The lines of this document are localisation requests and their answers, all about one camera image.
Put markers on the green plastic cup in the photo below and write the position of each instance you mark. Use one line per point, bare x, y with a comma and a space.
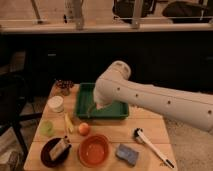
46, 129

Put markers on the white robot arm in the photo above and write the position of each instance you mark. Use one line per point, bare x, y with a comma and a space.
195, 109

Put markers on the green plastic tray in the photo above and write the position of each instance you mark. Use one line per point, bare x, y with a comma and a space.
84, 102

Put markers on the brown pinecone cluster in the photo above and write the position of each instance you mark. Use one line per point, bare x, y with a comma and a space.
64, 86

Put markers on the orange bowl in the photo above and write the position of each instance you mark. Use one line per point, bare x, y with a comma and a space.
93, 150

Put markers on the white handled brush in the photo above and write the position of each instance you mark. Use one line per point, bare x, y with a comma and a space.
139, 135

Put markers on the beige block on plate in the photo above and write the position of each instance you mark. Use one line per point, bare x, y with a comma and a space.
62, 145

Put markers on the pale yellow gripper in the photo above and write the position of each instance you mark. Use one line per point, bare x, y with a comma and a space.
94, 106

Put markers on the blue sponge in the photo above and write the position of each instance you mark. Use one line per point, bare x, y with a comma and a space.
128, 154

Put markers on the dark brown plate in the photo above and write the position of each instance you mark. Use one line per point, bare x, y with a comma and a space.
45, 157

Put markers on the white round container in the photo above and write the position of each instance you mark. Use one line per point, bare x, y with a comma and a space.
56, 104

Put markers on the black chair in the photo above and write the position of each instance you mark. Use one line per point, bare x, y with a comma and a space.
13, 97

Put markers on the yellow banana toy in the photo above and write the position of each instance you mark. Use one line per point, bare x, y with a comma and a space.
69, 124

